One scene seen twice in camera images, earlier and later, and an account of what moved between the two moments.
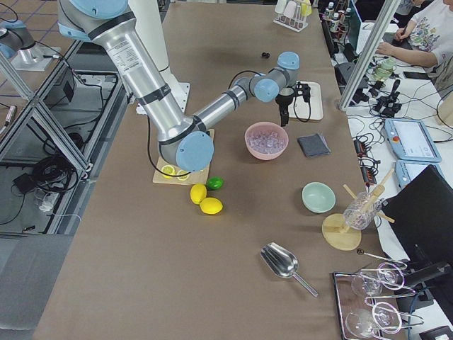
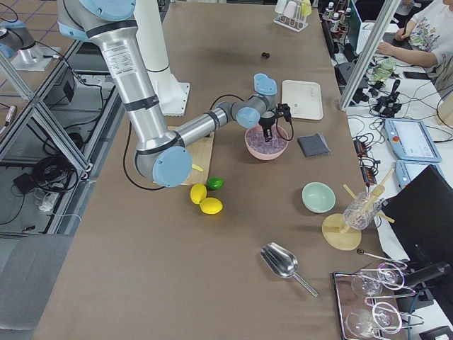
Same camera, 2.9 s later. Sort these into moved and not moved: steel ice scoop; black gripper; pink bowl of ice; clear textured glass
Moved: black gripper
Not moved: pink bowl of ice; steel ice scoop; clear textured glass
